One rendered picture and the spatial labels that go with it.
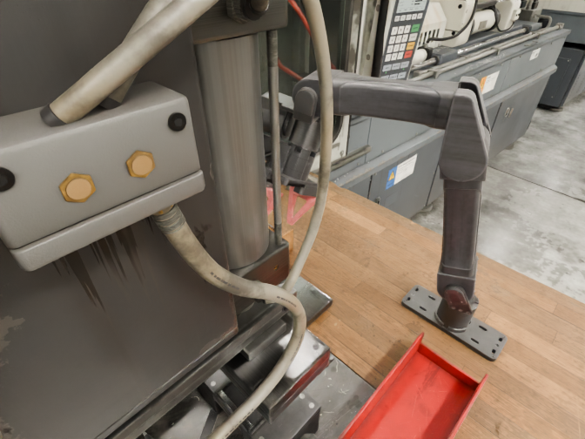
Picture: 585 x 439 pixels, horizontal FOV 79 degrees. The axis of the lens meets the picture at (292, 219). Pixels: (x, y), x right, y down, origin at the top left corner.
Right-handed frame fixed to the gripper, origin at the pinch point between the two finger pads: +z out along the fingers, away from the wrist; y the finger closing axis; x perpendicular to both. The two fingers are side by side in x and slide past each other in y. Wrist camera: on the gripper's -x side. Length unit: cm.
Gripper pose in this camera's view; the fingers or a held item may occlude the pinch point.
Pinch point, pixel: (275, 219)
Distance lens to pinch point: 68.0
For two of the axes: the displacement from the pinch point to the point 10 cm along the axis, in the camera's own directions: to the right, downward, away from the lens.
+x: 7.3, 4.2, -5.5
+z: -3.4, 9.1, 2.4
